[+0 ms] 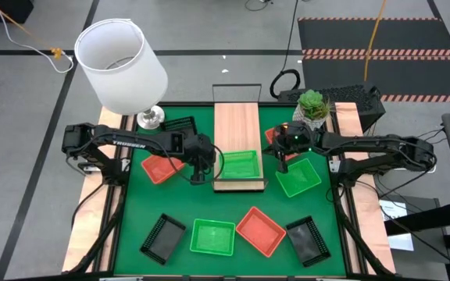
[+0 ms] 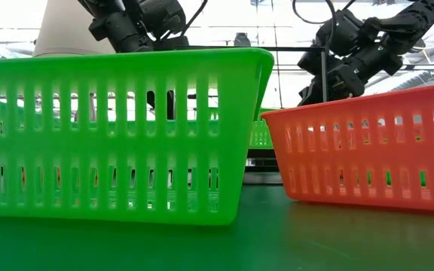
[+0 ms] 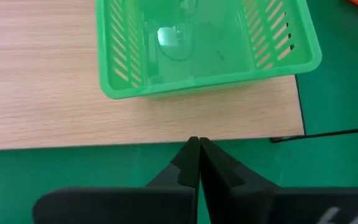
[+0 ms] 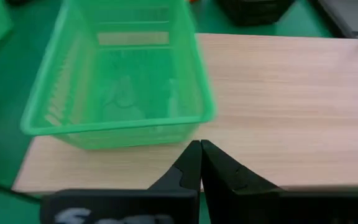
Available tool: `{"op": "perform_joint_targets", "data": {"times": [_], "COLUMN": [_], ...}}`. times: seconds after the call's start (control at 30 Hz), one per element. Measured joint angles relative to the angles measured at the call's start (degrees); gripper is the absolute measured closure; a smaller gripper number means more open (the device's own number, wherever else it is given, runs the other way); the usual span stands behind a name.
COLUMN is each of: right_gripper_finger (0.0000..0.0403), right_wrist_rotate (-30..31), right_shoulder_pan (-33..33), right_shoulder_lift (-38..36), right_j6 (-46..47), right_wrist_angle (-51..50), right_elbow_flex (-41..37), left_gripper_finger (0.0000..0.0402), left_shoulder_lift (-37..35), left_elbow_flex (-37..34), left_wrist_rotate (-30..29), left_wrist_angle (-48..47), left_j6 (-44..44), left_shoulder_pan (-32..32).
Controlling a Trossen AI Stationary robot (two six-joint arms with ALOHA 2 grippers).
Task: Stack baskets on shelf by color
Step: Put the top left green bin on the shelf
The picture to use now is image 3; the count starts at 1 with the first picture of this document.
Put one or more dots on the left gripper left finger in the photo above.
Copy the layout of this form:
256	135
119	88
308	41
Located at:
120	205

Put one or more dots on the green table mat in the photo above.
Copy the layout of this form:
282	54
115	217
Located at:
337	102

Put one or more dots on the wooden shelf with black frame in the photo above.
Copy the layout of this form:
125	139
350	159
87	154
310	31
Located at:
42	93

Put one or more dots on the green plastic basket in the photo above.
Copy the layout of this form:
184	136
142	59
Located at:
204	40

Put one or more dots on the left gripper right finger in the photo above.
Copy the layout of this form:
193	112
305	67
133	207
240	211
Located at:
259	205

